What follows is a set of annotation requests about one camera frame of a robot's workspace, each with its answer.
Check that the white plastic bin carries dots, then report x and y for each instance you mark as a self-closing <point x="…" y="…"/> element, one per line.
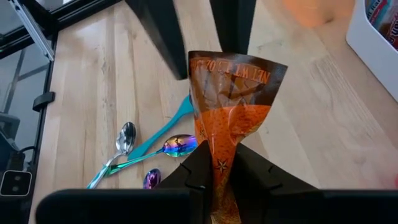
<point x="373" y="49"/>

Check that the silver aluminium rail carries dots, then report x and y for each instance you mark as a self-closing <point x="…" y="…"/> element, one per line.
<point x="34" y="31"/>

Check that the teal plastic spoon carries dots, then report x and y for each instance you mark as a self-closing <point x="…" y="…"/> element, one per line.
<point x="161" y="130"/>

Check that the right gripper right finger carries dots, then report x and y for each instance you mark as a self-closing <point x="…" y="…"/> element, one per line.
<point x="295" y="205"/>

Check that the brown snack packet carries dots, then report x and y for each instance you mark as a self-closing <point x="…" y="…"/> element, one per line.
<point x="230" y="109"/>

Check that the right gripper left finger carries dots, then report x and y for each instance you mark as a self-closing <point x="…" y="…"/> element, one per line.
<point x="124" y="205"/>

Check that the orange plastic bin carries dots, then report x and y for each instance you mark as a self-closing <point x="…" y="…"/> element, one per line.
<point x="314" y="11"/>

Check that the black box camera white rim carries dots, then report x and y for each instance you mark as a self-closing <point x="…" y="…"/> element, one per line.
<point x="15" y="183"/>

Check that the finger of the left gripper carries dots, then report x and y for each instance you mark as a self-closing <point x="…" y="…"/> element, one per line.
<point x="233" y="25"/>
<point x="158" y="31"/>

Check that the black aluminium table frame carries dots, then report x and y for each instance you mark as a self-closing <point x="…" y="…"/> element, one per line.
<point x="43" y="21"/>

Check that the black table clamp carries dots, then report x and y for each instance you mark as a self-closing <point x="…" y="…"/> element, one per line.
<point x="43" y="101"/>

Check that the blue white ramen packet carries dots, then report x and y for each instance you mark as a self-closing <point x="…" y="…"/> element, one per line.
<point x="385" y="18"/>

